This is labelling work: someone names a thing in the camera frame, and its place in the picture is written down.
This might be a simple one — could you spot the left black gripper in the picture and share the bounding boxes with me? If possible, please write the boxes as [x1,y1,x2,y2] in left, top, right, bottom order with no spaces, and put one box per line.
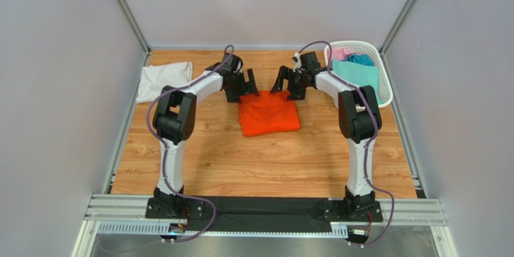
[225,69,260,103]

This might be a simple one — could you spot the orange t-shirt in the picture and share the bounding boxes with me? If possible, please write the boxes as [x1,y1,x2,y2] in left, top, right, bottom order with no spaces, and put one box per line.
[238,90,301,137]

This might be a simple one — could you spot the white t-shirt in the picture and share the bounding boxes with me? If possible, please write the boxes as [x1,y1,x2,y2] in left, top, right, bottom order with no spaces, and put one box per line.
[136,62,193,104]

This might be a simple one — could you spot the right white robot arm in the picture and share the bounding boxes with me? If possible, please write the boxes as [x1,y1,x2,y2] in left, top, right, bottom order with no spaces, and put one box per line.
[270,52,381,221]

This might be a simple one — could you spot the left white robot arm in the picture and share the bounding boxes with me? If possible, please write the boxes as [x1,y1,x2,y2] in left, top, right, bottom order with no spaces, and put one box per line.
[145,52,259,219]

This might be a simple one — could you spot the pink t-shirt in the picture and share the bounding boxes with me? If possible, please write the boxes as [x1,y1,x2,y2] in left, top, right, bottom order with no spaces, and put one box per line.
[325,46,352,63]

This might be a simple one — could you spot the teal t-shirt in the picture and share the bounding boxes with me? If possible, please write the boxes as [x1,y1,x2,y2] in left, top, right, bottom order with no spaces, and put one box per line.
[332,60,383,104]

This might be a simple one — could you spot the blue t-shirt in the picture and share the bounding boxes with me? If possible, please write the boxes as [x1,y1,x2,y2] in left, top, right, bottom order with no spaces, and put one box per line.
[344,54,375,66]

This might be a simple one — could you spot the white plastic laundry basket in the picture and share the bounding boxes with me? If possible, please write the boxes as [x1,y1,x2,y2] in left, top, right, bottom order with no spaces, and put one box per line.
[324,40,393,108]

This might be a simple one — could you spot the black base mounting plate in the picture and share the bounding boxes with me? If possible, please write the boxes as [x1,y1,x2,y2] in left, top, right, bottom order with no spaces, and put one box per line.
[157,197,384,233]

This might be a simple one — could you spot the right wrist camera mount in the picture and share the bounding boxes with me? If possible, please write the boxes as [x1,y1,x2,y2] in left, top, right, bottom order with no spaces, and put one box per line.
[292,52,301,65]

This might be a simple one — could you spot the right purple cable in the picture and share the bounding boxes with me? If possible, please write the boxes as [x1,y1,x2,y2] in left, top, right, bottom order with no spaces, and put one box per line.
[297,40,395,247]

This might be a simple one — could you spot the purple cable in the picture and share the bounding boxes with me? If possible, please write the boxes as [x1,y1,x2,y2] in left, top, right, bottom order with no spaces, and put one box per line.
[297,40,395,247]
[145,45,235,243]

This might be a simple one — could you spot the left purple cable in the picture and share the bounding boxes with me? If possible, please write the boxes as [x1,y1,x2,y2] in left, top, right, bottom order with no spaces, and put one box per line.
[145,45,235,243]

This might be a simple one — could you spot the right aluminium corner post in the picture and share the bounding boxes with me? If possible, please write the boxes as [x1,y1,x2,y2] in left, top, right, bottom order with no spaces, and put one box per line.
[380,0,418,56]

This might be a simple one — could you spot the aluminium corner post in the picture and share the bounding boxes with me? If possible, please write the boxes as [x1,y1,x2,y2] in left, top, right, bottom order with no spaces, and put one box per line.
[380,0,418,56]
[115,0,151,56]

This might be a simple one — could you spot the aluminium frame rail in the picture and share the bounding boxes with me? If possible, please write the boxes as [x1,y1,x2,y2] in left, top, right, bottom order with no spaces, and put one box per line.
[73,194,457,256]

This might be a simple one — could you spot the left aluminium corner post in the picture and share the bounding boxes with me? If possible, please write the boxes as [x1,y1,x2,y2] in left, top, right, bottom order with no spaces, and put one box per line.
[115,0,151,56]

